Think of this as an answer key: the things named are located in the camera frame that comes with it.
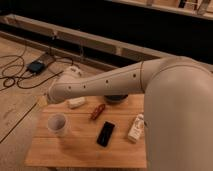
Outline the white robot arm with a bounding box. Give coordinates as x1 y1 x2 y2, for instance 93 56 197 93
47 57 213 171

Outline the black bowl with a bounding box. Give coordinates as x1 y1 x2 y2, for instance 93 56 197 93
104 95 127 104

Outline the red brown snack bar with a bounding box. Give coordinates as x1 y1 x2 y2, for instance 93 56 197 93
91 104 105 120

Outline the white rectangular block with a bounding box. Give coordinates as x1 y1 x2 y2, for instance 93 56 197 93
67 97 86 109

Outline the black smartphone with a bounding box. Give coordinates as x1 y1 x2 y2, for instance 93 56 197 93
97 122 115 147

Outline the wooden table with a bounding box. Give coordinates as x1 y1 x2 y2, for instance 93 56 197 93
25 95 146 169

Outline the white bottle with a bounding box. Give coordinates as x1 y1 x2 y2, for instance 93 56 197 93
127 114 144 143

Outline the white paper cup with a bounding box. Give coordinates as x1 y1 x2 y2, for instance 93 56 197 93
47 113 68 137

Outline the blue power box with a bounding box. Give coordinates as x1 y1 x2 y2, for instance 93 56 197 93
27 61 45 74

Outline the black floor cable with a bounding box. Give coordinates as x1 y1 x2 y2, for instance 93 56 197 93
0 39 74 91

